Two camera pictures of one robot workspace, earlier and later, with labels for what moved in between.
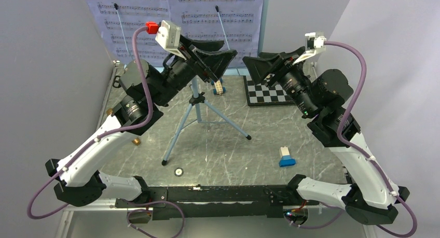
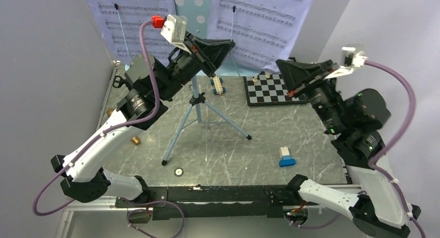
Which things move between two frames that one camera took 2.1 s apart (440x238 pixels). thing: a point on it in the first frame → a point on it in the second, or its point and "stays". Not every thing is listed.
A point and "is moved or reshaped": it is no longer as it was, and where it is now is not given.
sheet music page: [233, 16] is moved or reshaped
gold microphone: [136, 141] stays
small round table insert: [178, 172] stays
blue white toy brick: [286, 160] stays
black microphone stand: [118, 81] stays
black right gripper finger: [261, 68] → [294, 73]
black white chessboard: [265, 93] stays
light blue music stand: [193, 113] → [193, 5]
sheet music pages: [118, 12] stays
